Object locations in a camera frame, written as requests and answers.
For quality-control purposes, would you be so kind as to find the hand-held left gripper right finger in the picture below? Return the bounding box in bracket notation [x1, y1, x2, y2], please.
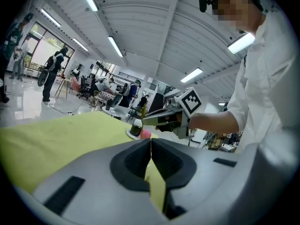
[151, 138, 267, 225]

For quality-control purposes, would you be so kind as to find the large window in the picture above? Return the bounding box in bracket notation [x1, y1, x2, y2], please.
[22, 22, 76, 73]

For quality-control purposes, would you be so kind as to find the small wooden table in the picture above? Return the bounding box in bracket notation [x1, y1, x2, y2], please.
[54, 77, 74, 99]

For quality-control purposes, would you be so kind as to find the person's right forearm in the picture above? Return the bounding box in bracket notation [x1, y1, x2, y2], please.
[188, 111, 247, 135]

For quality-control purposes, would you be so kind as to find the yellow-green table cloth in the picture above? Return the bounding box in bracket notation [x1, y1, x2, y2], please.
[0, 111, 167, 213]

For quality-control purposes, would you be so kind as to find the black cabinet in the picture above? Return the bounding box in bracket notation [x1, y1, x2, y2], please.
[148, 92, 165, 113]

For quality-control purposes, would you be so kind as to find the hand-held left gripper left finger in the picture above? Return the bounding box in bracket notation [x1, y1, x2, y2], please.
[32, 139, 170, 225]

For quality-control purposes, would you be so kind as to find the dark green cup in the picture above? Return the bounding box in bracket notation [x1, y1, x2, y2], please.
[130, 119, 143, 137]

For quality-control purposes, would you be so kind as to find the black floor cable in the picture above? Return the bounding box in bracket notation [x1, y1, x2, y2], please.
[47, 99, 85, 115]

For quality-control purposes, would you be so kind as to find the black office chair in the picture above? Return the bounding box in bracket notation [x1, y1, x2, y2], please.
[78, 75, 92, 101]

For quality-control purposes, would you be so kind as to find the white saucer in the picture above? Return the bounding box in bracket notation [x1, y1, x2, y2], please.
[126, 128, 142, 141]

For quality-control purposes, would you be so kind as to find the person's white shirt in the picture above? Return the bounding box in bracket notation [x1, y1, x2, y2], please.
[225, 5, 300, 155]

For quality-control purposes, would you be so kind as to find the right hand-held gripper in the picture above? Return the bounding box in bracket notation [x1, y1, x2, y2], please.
[142, 86, 203, 140]

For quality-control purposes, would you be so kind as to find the black head-mounted camera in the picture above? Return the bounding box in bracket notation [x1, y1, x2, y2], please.
[198, 0, 214, 13]

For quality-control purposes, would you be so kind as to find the round white table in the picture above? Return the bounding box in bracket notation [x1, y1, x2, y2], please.
[101, 105, 132, 121]

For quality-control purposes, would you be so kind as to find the pink chair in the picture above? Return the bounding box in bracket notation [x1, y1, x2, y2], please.
[68, 76, 82, 95]

